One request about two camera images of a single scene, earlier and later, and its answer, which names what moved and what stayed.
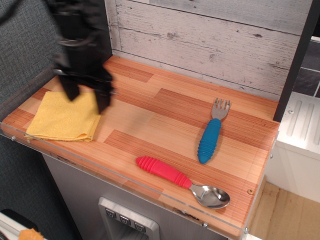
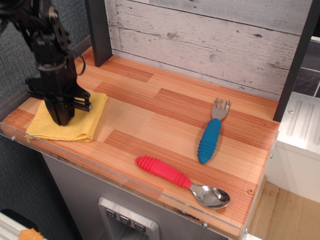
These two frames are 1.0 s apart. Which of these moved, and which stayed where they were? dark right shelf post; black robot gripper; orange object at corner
Moved: black robot gripper
Stayed: dark right shelf post; orange object at corner
